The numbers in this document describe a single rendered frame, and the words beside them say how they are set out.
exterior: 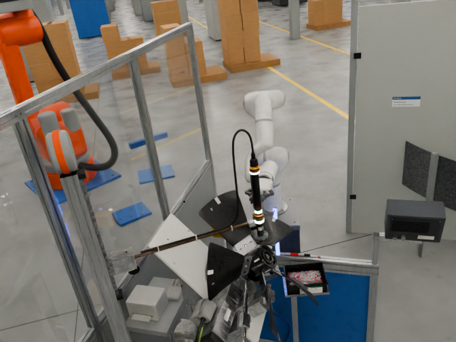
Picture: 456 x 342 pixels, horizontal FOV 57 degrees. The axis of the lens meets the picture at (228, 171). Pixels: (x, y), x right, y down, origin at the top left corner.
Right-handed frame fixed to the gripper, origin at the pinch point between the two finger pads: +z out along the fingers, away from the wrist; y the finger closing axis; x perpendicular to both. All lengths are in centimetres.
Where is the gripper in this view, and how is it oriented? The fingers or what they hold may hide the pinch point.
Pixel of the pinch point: (256, 199)
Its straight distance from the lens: 185.9
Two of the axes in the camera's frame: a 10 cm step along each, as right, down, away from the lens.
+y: -9.6, -0.3, 2.9
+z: -2.7, 4.6, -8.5
